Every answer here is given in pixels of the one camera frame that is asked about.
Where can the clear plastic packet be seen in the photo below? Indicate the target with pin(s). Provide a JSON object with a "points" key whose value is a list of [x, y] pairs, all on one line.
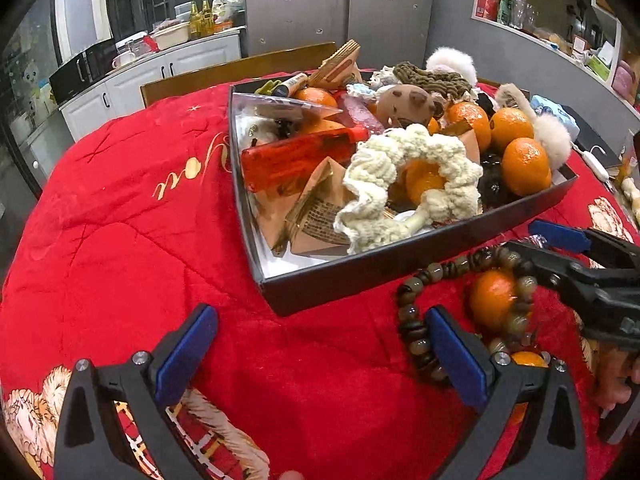
{"points": [[280, 107]]}

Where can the white black plush hair clip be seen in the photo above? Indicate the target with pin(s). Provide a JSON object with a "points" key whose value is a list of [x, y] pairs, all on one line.
{"points": [[257, 130]]}

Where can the pink container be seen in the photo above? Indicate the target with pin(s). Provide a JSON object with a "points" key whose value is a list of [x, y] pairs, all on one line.
{"points": [[625, 80]]}

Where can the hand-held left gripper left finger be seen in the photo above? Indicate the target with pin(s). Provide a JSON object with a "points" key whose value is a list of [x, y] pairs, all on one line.
{"points": [[185, 355]]}

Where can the green packet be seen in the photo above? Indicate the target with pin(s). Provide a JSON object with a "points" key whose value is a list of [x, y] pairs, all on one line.
{"points": [[506, 7]]}

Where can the clear bag of yellow food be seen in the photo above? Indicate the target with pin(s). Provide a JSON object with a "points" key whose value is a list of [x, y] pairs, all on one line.
{"points": [[632, 195]]}

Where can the blue tissue pack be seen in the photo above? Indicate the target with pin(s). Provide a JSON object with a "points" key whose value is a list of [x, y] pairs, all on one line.
{"points": [[555, 112]]}

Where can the beige fluffy hair clip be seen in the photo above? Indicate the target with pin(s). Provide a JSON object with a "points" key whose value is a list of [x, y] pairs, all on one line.
{"points": [[552, 135]]}

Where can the person's left hand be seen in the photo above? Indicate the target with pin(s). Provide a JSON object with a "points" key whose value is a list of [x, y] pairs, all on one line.
{"points": [[291, 476]]}

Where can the blue white knitted scrunchie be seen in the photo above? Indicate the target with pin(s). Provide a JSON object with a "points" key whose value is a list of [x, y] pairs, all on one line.
{"points": [[360, 91]]}

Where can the black lace scrunchie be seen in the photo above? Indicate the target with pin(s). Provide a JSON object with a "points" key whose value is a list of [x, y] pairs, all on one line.
{"points": [[484, 102]]}

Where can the wooden comb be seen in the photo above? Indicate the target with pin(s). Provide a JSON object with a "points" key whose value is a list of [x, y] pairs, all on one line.
{"points": [[340, 65]]}

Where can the wooden chair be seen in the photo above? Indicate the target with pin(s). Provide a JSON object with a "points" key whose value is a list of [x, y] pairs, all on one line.
{"points": [[487, 82], [240, 72]]}

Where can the black microwave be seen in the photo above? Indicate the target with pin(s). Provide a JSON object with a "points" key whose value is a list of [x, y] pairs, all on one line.
{"points": [[82, 70]]}

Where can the silver double-door refrigerator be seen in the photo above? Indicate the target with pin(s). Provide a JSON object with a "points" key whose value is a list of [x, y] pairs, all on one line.
{"points": [[340, 5]]}

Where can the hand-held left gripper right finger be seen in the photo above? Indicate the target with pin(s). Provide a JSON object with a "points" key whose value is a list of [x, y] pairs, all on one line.
{"points": [[455, 355]]}

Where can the yellow glass bottle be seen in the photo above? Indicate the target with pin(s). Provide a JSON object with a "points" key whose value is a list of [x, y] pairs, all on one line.
{"points": [[194, 22], [206, 17]]}

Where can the cream knitted scrunchie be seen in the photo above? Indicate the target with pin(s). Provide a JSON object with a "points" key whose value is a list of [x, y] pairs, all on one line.
{"points": [[390, 160]]}

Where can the pink transparent comb case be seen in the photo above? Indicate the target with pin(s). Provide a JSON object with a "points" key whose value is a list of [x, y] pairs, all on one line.
{"points": [[360, 115]]}

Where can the wooden chair back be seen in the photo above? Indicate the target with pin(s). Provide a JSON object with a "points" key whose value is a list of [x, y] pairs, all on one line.
{"points": [[240, 72]]}

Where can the glass sliding door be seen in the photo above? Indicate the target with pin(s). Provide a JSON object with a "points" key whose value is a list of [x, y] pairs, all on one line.
{"points": [[20, 70]]}

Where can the person's right hand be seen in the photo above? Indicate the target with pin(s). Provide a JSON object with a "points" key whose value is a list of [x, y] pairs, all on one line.
{"points": [[615, 375]]}

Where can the clear plastic box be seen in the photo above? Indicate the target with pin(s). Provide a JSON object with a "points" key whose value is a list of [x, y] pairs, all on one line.
{"points": [[182, 10]]}

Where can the yellow black tube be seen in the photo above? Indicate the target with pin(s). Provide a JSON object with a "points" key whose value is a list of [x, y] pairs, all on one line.
{"points": [[290, 85]]}

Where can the red transparent bottle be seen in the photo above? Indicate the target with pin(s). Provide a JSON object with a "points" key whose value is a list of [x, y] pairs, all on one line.
{"points": [[300, 160]]}

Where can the black hair claw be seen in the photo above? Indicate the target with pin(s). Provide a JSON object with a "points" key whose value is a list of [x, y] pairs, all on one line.
{"points": [[492, 185]]}

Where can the plastic drink cup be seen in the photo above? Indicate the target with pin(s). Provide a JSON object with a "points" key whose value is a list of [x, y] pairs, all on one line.
{"points": [[627, 160]]}

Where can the white wall shelf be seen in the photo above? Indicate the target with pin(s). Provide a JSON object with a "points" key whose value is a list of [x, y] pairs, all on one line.
{"points": [[616, 55]]}

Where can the brown box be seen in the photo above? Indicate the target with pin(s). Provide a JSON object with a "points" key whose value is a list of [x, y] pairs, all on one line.
{"points": [[602, 0]]}

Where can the brown plush toy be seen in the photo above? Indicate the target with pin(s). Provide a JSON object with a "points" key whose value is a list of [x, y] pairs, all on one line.
{"points": [[405, 105]]}

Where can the white mug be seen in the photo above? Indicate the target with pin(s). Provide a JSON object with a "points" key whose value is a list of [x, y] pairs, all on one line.
{"points": [[122, 58]]}

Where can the white kitchen cabinet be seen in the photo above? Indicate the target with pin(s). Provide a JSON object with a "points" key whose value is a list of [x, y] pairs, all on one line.
{"points": [[150, 72]]}

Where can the green tissue box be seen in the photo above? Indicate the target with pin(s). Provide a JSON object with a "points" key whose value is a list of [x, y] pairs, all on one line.
{"points": [[597, 66]]}

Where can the black rectangular tray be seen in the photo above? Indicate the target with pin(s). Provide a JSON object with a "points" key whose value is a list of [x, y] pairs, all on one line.
{"points": [[350, 280]]}

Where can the white fluffy pompom scrunchie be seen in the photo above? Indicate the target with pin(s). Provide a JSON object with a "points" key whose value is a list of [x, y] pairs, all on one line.
{"points": [[450, 62]]}

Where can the white plastic basin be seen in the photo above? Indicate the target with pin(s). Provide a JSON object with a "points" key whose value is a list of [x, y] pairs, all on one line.
{"points": [[170, 36]]}

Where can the brown knitted scrunchie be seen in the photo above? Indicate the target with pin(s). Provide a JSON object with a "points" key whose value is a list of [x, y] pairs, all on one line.
{"points": [[430, 80]]}

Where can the white plastic bag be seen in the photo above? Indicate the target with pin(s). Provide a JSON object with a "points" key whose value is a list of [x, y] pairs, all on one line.
{"points": [[227, 2]]}

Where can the black notebook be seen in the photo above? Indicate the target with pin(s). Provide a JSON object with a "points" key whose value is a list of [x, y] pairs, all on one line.
{"points": [[592, 140]]}

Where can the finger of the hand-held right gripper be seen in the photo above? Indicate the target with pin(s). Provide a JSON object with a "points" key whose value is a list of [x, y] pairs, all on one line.
{"points": [[560, 237], [545, 265]]}

